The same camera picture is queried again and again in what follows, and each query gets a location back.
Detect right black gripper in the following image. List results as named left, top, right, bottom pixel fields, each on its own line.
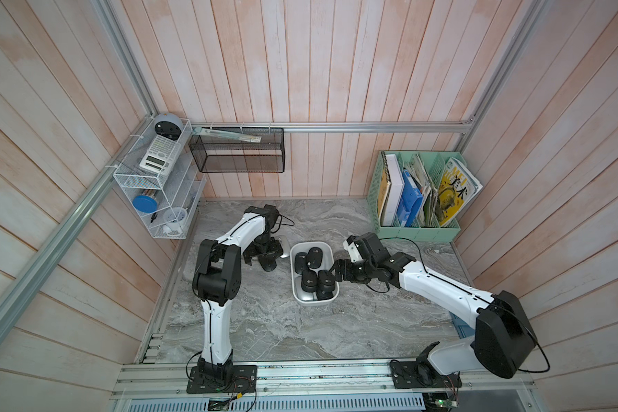
left=326, top=258, right=376, bottom=283

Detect ruler on basket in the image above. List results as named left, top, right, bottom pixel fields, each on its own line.
left=193, top=126, right=262, bottom=144

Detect white calculator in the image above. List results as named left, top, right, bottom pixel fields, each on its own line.
left=139, top=135, right=182, bottom=176

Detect black mesh basket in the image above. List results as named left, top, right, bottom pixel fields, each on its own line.
left=189, top=126, right=286, bottom=173

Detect white storage box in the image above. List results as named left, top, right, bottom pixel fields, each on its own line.
left=290, top=241, right=340, bottom=307

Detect blue folder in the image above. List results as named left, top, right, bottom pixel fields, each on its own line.
left=397, top=169, right=423, bottom=228

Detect white book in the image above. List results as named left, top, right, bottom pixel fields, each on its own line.
left=381, top=154, right=404, bottom=227

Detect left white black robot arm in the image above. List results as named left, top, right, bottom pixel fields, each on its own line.
left=192, top=204, right=287, bottom=380

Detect white round speaker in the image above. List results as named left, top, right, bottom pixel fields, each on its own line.
left=154, top=113, right=184, bottom=141

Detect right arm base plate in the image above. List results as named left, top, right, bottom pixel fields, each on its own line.
left=389, top=360, right=462, bottom=389

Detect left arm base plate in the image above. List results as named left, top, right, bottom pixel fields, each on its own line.
left=186, top=364, right=258, bottom=394

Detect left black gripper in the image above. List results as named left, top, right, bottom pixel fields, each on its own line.
left=243, top=231, right=283, bottom=264

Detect papers in organizer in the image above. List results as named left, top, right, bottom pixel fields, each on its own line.
left=403, top=154, right=434, bottom=227

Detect blue wallet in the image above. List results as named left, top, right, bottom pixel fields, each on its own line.
left=451, top=313, right=475, bottom=338

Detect green file organizer box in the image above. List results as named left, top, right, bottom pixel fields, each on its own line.
left=367, top=150, right=466, bottom=243

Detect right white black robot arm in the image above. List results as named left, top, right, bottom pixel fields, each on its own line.
left=328, top=233, right=538, bottom=388

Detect white wire shelf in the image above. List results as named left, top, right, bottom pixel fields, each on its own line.
left=113, top=116, right=206, bottom=240

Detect yellow magazine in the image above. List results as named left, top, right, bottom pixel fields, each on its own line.
left=435, top=157, right=483, bottom=228

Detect blue lid container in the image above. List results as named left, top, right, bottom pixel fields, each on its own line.
left=131, top=189, right=159, bottom=214

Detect black mouse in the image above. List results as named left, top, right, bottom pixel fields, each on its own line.
left=307, top=247, right=324, bottom=269
left=316, top=271, right=336, bottom=300
left=294, top=252, right=308, bottom=275
left=301, top=269, right=318, bottom=293

